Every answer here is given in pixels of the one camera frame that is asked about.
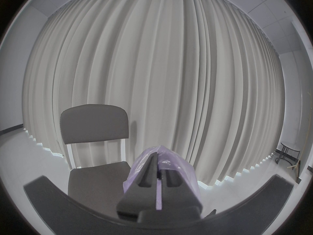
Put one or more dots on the purple plastic bag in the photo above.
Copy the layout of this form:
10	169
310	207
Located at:
172	155

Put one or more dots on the small round black table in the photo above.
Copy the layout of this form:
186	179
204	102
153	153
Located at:
289	149

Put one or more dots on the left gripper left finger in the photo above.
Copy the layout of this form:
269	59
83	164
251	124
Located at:
135	201

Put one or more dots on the dark grey padded chair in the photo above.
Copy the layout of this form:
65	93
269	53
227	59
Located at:
94	123

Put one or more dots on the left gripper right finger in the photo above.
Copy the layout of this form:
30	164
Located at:
182	199

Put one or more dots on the white curtain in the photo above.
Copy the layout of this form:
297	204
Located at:
110	57
239	82

